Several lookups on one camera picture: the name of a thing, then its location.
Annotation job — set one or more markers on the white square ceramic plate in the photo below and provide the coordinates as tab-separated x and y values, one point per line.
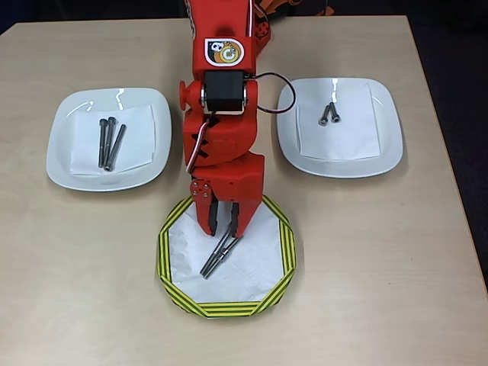
389	126
61	152

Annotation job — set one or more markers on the red printed robot arm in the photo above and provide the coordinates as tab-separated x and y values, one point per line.
221	23

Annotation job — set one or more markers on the yellow green striped paper plate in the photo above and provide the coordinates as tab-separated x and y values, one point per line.
287	248

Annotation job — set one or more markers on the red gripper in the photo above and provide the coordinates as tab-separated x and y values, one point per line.
239	187

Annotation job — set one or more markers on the long steel socket bolt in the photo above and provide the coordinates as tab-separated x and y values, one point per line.
212	257
102	145
110	133
117	145

